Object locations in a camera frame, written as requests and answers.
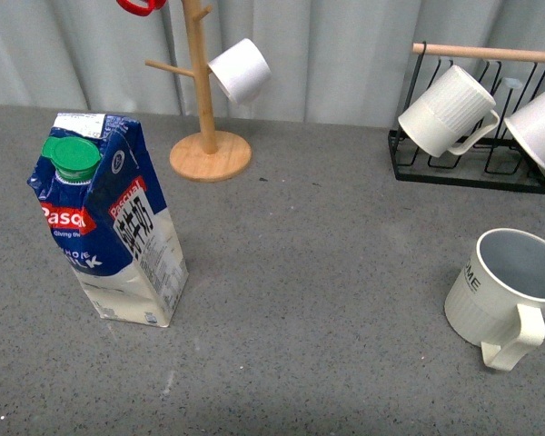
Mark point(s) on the blue white milk carton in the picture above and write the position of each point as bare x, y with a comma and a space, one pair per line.
102, 201

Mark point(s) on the cream ribbed mug grey interior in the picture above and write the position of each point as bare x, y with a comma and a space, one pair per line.
498, 300

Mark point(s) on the wooden mug tree stand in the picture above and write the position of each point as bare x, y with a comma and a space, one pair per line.
210, 155

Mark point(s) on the white mug on tree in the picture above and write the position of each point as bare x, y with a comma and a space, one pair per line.
241, 71

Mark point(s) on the cream ribbed mug on rack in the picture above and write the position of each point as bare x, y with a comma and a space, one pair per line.
451, 116

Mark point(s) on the red mug on tree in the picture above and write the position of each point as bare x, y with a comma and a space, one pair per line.
141, 7

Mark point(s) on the black wire mug rack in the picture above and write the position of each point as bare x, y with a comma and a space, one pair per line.
514, 78

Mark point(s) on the white mug black handle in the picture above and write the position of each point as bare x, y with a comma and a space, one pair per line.
527, 127

